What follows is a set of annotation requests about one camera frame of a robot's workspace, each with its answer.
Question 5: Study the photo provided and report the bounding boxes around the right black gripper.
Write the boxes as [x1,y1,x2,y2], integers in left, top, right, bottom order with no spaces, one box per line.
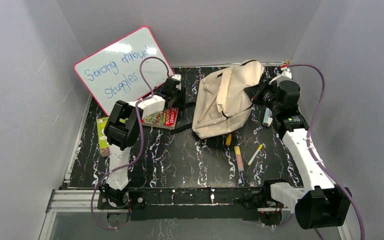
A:
[243,77,281,114]

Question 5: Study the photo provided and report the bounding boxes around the light blue eraser box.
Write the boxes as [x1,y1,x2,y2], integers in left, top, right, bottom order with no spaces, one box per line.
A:
[262,107,273,128]

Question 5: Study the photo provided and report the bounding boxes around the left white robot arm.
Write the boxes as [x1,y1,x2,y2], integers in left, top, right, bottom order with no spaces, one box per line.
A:
[99,74,185,208]

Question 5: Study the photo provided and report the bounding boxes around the beige backpack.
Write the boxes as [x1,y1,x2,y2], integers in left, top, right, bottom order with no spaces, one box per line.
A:
[192,60,265,139]

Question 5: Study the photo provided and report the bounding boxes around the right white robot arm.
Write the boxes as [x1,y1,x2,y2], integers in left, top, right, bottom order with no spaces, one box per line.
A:
[244,79,351,230]

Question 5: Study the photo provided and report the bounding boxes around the green book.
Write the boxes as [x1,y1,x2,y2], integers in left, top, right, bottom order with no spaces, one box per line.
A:
[96,117,110,157]

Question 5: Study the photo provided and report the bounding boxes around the aluminium rail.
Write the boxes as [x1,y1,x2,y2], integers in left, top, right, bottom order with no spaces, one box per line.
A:
[46,189,100,213]

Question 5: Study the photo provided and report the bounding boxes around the pink framed whiteboard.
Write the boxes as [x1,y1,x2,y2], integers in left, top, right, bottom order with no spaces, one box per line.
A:
[73,26,174,115]

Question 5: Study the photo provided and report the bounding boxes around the black base frame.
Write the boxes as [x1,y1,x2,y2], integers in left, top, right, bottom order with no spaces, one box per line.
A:
[97,185,291,228]

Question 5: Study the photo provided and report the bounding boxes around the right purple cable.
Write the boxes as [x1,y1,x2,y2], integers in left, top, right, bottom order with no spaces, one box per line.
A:
[279,63,366,240]

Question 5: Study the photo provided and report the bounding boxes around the yellow white pen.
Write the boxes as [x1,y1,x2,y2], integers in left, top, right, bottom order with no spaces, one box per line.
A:
[247,144,264,166]

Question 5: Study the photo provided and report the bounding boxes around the purple cable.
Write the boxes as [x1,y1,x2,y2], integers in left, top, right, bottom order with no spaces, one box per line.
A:
[279,63,366,240]
[90,56,176,231]

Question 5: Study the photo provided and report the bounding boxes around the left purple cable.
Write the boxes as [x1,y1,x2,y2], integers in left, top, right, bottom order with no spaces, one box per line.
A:
[90,56,176,231]

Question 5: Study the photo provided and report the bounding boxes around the orange highlighter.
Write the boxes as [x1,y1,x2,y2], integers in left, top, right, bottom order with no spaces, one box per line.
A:
[225,133,232,146]

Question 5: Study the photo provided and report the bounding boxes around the yellow pink highlighter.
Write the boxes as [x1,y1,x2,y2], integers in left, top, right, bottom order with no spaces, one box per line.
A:
[234,145,244,172]

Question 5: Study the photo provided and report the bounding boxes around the red treehouse book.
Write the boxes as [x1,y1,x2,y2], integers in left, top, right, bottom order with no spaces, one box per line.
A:
[141,107,179,130]

